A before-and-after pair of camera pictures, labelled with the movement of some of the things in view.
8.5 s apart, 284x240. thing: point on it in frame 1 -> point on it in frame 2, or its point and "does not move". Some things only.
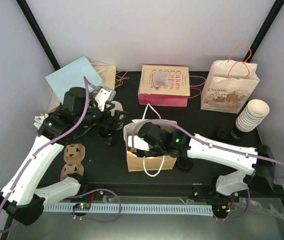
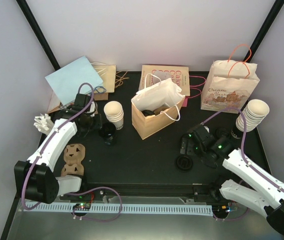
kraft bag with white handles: (153, 165) -> (156, 106)
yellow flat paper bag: (107, 73) does not move
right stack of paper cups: (252, 115) does not move
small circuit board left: (81, 206) does not move
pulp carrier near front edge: (73, 154) does not move
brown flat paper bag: (120, 76) does not move
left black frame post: (39, 33) does not move
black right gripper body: (159, 149) -> (193, 151)
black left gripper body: (107, 123) -> (91, 125)
